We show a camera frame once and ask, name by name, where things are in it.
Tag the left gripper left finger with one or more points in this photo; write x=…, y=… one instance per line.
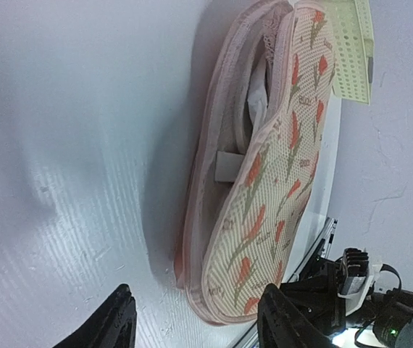
x=113, y=324

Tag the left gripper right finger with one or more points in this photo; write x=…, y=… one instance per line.
x=281, y=325

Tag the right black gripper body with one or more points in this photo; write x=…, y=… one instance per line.
x=316, y=297

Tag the floral mesh laundry bag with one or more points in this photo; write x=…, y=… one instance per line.
x=248, y=191

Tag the white satin bra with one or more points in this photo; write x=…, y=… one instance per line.
x=257, y=100

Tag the pink bra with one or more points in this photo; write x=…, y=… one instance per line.
x=271, y=27

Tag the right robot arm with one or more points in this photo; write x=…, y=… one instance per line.
x=387, y=313

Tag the pale green perforated basket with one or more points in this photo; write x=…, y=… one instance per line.
x=354, y=48

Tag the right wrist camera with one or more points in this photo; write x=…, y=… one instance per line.
x=358, y=273

